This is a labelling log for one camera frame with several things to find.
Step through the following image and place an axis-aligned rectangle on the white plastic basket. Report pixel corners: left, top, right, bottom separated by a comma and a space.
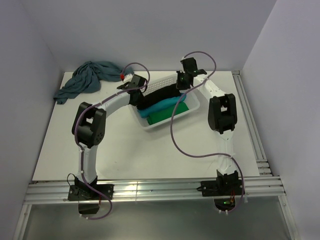
128, 73, 201, 132

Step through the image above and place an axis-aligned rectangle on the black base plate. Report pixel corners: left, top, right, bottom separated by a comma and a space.
196, 178, 245, 197
67, 183, 115, 201

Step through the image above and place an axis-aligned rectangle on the black t shirt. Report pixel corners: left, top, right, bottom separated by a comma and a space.
136, 84, 181, 110

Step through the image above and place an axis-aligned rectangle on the purple cable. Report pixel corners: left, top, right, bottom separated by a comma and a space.
170, 51, 245, 215
74, 62, 151, 221

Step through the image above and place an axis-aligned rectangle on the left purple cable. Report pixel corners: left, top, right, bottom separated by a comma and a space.
74, 62, 151, 221

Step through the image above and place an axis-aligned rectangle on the rolled green t shirt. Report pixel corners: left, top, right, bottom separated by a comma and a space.
146, 102, 189, 125

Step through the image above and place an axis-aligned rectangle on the aluminium rail frame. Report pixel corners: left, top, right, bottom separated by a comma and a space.
13, 71, 301, 240

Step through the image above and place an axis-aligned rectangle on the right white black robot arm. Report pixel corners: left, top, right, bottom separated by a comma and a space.
176, 57, 245, 197

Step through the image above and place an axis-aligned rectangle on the grey blue crumpled t shirt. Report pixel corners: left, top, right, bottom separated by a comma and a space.
53, 60, 134, 105

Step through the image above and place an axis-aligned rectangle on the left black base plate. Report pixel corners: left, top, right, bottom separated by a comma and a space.
67, 183, 115, 201

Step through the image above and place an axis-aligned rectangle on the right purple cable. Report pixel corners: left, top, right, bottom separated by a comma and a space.
170, 51, 245, 215

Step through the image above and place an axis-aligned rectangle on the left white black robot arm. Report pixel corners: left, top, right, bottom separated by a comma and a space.
72, 74, 149, 200

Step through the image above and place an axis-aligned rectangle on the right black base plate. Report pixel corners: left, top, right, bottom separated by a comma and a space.
196, 178, 245, 197

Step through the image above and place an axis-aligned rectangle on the rolled turquoise t shirt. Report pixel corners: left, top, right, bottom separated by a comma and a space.
137, 96, 181, 118

